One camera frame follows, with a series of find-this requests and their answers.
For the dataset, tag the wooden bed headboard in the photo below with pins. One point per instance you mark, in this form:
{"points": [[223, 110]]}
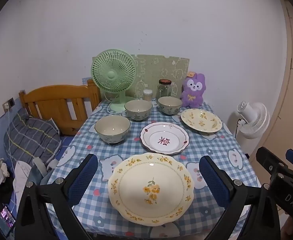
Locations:
{"points": [[49, 97]]}

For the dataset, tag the glass jar with dark lid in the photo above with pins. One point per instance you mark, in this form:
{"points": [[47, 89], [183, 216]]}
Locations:
{"points": [[164, 90]]}

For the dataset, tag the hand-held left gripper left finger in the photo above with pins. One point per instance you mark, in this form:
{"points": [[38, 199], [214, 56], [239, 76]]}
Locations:
{"points": [[82, 180]]}

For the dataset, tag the white standing fan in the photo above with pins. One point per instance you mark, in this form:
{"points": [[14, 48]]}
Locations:
{"points": [[255, 122]]}

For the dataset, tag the wall socket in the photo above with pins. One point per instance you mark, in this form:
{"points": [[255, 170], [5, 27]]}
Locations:
{"points": [[8, 103]]}

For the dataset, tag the white garment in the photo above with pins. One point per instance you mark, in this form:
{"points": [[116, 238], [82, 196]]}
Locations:
{"points": [[21, 175]]}

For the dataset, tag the green patterned wall mat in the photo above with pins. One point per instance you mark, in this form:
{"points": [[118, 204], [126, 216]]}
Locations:
{"points": [[161, 65]]}

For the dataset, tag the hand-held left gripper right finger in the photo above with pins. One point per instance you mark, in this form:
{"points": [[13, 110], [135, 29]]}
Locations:
{"points": [[215, 180]]}

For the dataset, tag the cream ceramic bowl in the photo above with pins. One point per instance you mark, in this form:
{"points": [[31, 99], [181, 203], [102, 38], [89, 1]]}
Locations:
{"points": [[169, 102], [111, 127], [137, 107]]}

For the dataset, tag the grey plaid pillow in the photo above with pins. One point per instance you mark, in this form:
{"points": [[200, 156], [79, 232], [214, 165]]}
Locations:
{"points": [[29, 137]]}

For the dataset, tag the cotton swab container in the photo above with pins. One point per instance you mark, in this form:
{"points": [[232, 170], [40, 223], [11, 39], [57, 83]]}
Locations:
{"points": [[147, 95]]}

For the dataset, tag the purple plush toy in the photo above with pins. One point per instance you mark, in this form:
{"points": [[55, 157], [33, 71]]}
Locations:
{"points": [[193, 92]]}

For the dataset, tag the blue checkered tablecloth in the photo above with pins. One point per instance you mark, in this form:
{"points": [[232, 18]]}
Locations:
{"points": [[84, 140]]}

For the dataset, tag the blue grey cloth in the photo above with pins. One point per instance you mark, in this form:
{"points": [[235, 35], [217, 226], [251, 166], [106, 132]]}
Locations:
{"points": [[42, 171]]}

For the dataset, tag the white plate with red pattern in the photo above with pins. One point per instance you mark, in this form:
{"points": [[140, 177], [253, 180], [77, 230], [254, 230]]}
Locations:
{"points": [[156, 133]]}

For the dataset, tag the green desk fan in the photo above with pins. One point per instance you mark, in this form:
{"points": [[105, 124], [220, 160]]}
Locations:
{"points": [[110, 75]]}

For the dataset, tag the yellow floral plate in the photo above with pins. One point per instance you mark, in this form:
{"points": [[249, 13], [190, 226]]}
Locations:
{"points": [[151, 177], [201, 120]]}

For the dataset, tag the smartphone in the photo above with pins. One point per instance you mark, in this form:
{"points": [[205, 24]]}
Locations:
{"points": [[5, 220]]}

